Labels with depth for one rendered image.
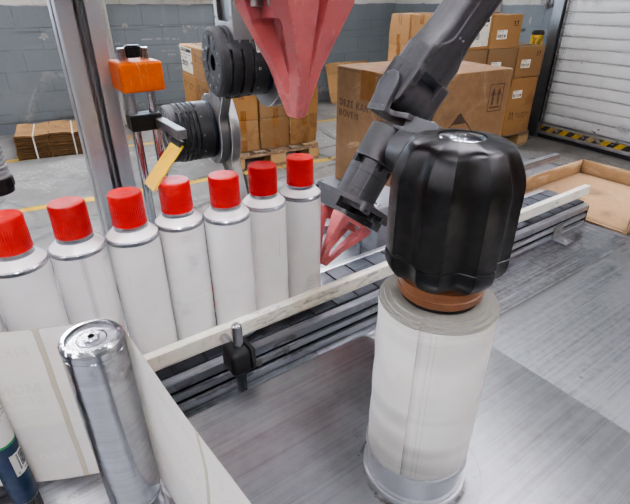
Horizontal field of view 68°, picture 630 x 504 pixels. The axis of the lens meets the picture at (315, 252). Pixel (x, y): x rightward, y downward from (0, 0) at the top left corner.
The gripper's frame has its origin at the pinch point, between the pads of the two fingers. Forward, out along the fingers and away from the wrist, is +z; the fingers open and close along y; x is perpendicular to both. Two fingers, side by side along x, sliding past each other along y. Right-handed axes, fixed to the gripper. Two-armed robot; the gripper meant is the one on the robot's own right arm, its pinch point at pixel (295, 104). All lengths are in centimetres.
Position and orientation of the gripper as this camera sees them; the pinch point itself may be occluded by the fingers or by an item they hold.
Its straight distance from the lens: 32.1
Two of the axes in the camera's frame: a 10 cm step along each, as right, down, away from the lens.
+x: -5.6, -3.7, 7.4
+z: 0.1, 8.9, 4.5
